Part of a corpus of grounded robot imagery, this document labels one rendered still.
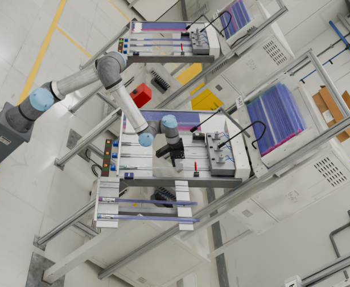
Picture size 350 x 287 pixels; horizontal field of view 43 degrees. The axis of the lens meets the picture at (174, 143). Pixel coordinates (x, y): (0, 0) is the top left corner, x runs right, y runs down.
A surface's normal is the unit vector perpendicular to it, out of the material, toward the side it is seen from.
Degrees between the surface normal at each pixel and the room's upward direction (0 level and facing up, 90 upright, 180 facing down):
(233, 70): 90
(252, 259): 90
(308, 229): 90
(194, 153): 45
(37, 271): 0
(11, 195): 0
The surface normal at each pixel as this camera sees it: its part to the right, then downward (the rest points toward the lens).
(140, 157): 0.06, -0.78
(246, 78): 0.04, 0.62
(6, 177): 0.74, -0.54
